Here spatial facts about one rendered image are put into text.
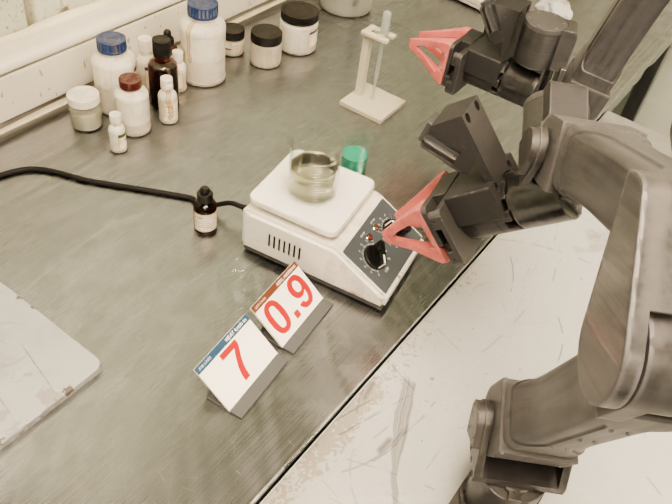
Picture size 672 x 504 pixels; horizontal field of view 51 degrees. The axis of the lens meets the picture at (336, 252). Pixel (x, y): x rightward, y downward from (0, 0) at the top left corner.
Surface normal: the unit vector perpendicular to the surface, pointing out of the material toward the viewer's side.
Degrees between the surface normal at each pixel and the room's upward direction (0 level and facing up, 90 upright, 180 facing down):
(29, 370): 0
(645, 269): 40
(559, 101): 23
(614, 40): 88
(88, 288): 0
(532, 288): 0
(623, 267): 90
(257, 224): 90
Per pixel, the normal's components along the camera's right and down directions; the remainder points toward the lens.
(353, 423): 0.11, -0.70
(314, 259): -0.45, 0.59
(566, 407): -0.99, -0.11
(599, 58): -0.29, 0.54
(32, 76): 0.80, 0.48
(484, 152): 0.75, -0.16
